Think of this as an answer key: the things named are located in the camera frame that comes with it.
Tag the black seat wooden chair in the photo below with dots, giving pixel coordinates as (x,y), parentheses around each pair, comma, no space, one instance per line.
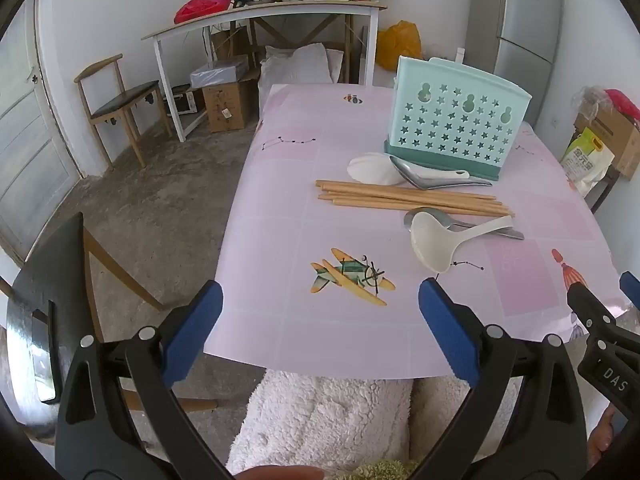
(47,310)

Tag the clear plastic bag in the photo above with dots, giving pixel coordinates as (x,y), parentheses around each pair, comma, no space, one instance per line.
(590,96)

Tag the bundle of wooden chopsticks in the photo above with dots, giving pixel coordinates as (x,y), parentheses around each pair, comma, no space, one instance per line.
(410,197)

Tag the white sack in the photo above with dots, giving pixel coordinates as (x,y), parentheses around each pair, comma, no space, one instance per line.
(300,65)

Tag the grey refrigerator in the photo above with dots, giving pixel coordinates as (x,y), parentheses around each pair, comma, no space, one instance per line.
(525,35)

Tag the yellow plastic bag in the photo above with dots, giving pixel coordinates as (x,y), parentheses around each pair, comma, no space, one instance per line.
(399,46)

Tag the silver wrapped box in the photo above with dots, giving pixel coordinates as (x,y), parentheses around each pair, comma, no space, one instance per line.
(217,72)

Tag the white plastic ladle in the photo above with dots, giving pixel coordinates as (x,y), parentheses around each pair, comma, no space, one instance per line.
(432,245)

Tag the white rice paddle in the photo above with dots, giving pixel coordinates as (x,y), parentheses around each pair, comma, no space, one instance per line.
(372,167)

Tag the white fleece robe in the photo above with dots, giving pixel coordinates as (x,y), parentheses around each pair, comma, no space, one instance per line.
(325,425)

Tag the red plastic bag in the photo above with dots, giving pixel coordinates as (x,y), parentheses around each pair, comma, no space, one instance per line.
(202,6)
(622,102)

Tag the white desk with wooden top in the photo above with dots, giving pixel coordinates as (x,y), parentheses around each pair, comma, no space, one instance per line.
(260,12)

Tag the large cardboard box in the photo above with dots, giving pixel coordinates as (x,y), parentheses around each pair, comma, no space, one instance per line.
(617,140)

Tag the white door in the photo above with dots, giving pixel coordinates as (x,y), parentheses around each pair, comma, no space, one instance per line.
(30,160)

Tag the small toaster oven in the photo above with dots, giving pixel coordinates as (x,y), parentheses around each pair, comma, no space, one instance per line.
(186,101)

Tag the person's right hand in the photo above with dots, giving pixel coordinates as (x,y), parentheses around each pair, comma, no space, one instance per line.
(602,435)

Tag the metal spoon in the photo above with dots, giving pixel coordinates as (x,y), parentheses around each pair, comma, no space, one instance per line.
(425,177)
(430,216)

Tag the person's left hand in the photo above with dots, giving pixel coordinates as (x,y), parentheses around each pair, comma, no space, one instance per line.
(280,474)

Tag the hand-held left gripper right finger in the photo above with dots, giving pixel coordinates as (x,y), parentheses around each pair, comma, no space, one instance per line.
(450,332)

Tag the mint green utensil holder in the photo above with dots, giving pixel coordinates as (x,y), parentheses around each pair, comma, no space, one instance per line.
(450,127)

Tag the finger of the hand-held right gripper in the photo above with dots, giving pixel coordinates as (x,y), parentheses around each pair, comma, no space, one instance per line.
(592,305)
(631,290)

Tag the yellow and white rice bag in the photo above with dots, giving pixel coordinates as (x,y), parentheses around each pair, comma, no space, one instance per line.
(585,160)

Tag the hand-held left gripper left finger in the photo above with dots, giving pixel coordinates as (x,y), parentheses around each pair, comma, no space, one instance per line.
(192,332)

